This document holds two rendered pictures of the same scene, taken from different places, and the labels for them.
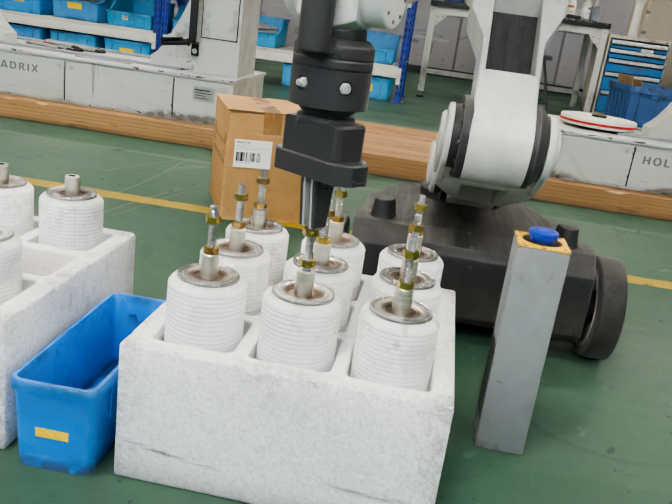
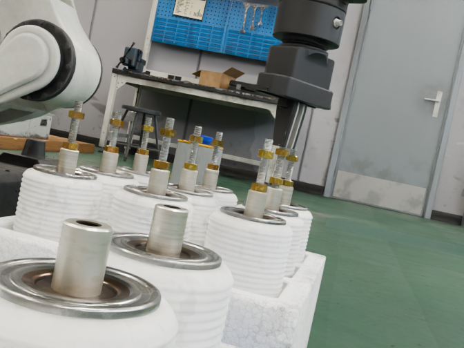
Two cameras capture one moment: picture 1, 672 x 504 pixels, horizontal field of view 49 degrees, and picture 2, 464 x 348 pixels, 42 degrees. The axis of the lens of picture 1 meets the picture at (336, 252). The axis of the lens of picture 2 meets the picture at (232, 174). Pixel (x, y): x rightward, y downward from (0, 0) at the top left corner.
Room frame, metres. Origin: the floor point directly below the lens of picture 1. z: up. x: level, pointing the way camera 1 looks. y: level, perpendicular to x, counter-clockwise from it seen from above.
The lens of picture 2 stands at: (0.81, 0.82, 0.33)
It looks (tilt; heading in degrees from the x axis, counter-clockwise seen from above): 3 degrees down; 276
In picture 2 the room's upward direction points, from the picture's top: 12 degrees clockwise
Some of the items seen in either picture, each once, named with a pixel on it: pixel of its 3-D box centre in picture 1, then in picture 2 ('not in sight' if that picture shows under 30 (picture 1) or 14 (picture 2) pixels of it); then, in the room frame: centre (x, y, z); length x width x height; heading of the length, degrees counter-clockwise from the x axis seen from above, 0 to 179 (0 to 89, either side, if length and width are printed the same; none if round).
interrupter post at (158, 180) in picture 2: (237, 239); (157, 183); (0.96, 0.14, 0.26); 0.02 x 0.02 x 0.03
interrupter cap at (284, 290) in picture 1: (303, 293); (270, 210); (0.83, 0.03, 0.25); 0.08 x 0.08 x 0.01
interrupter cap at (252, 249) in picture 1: (236, 248); (155, 194); (0.96, 0.14, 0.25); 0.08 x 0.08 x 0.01
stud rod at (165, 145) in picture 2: (239, 211); (164, 150); (0.96, 0.14, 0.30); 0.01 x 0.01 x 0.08
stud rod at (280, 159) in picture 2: (309, 248); (279, 168); (0.83, 0.03, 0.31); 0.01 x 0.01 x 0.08
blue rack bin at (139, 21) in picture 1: (141, 13); not in sight; (5.97, 1.74, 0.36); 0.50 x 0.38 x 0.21; 174
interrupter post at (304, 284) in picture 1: (304, 283); (272, 200); (0.83, 0.03, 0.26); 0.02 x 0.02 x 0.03
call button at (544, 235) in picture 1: (543, 237); (201, 140); (0.99, -0.28, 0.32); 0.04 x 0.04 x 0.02
